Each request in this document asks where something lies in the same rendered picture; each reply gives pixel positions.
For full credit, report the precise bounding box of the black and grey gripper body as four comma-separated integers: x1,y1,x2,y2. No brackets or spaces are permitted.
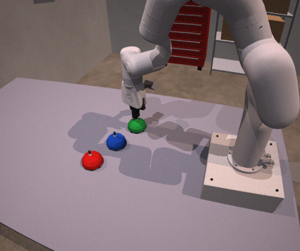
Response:
121,81,146,109

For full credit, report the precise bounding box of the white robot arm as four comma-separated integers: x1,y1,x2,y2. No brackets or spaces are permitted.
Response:
120,0,300,174

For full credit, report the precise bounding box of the blue bell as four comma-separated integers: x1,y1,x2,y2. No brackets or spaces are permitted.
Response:
106,132,126,151

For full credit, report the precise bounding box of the red dome bell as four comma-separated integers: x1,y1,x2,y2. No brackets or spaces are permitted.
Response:
82,150,103,171

